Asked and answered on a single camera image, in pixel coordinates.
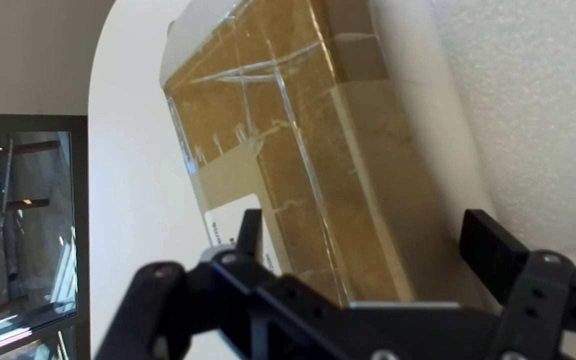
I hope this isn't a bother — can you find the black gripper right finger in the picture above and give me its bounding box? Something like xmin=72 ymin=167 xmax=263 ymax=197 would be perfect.
xmin=459 ymin=209 xmax=576 ymax=360

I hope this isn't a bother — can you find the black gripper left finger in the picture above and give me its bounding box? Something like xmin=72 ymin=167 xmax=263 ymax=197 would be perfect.
xmin=95 ymin=209 xmax=344 ymax=360

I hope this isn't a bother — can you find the brown taped cardboard box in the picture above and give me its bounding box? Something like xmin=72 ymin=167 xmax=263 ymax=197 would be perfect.
xmin=159 ymin=0 xmax=499 ymax=313

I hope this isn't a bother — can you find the glass window black frame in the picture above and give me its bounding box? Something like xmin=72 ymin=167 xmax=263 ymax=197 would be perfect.
xmin=0 ymin=112 xmax=92 ymax=360

